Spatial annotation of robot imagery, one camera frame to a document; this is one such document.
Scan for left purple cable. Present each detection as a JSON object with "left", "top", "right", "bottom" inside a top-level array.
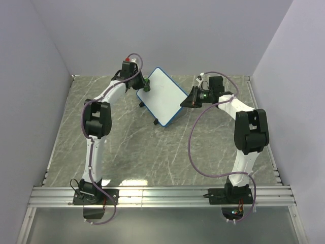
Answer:
[{"left": 81, "top": 52, "right": 144, "bottom": 226}]

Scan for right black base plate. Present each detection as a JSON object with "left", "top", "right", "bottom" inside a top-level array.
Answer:
[{"left": 203, "top": 188, "right": 253, "bottom": 205}]

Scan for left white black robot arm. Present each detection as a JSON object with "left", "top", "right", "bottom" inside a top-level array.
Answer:
[{"left": 78, "top": 57, "right": 150, "bottom": 204}]

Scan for aluminium mounting rail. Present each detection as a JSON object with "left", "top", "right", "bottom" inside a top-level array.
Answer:
[{"left": 27, "top": 186, "right": 296, "bottom": 208}]

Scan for purple cable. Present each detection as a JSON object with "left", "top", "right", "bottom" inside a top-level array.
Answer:
[
  {"left": 81, "top": 52, "right": 144, "bottom": 226},
  {"left": 187, "top": 71, "right": 257, "bottom": 226}
]

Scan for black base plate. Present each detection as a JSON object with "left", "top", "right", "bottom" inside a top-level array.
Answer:
[
  {"left": 203, "top": 188, "right": 253, "bottom": 205},
  {"left": 72, "top": 189, "right": 119, "bottom": 205}
]

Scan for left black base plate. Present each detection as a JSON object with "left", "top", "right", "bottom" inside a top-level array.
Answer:
[{"left": 72, "top": 189, "right": 119, "bottom": 205}]

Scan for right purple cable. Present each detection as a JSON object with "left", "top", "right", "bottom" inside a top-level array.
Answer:
[{"left": 187, "top": 71, "right": 257, "bottom": 226}]

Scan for blue framed whiteboard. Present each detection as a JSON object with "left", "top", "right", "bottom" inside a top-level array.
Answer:
[{"left": 137, "top": 67, "right": 188, "bottom": 127}]

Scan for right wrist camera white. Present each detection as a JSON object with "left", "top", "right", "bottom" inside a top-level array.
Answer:
[{"left": 196, "top": 73, "right": 207, "bottom": 89}]

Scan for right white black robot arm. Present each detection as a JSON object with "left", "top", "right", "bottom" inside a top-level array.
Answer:
[{"left": 180, "top": 72, "right": 269, "bottom": 204}]

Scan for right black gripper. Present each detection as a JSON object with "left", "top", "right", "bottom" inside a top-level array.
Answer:
[{"left": 180, "top": 86, "right": 213, "bottom": 109}]

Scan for green whiteboard eraser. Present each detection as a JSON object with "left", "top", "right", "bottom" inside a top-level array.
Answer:
[{"left": 143, "top": 78, "right": 151, "bottom": 92}]

